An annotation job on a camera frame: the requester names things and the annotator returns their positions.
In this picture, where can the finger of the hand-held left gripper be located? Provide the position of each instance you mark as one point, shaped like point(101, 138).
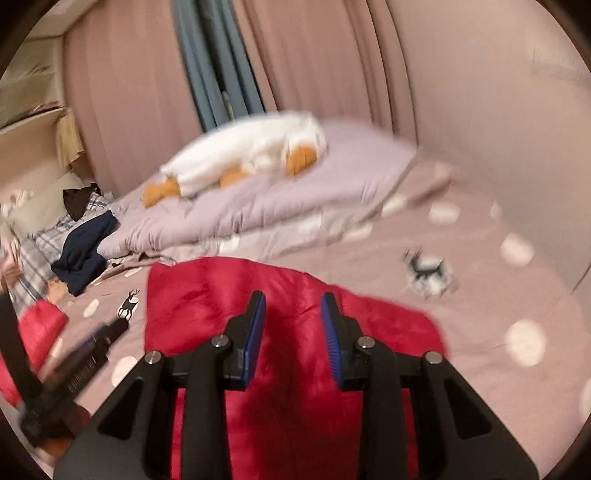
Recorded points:
point(16, 350)
point(87, 355)

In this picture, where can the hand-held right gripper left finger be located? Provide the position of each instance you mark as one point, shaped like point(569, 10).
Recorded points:
point(256, 332)

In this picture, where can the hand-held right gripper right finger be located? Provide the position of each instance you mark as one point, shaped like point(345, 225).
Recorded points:
point(330, 332)

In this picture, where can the red puffer jacket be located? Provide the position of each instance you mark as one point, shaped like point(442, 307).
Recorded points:
point(295, 415)

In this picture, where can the plaid garment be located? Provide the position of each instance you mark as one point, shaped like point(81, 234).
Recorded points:
point(32, 258)

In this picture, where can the navy garment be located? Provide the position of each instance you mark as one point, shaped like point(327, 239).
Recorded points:
point(83, 249)

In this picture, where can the lilac folded quilt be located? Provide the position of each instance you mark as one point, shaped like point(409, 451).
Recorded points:
point(277, 203)

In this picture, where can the pink dotted bed sheet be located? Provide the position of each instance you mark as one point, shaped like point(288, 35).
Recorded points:
point(461, 369)

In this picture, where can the dark brown garment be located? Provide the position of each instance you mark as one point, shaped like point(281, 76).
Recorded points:
point(76, 201)

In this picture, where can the white plush duck toy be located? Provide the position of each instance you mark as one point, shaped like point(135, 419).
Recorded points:
point(240, 147)

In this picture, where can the yellow straw item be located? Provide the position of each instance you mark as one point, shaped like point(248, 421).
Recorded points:
point(69, 138)

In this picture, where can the pink curtain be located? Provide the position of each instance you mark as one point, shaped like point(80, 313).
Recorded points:
point(129, 92)

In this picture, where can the blue curtain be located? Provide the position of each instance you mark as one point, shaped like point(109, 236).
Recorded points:
point(203, 69)

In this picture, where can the cream wall shelf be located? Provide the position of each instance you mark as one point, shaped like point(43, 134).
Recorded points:
point(27, 124)

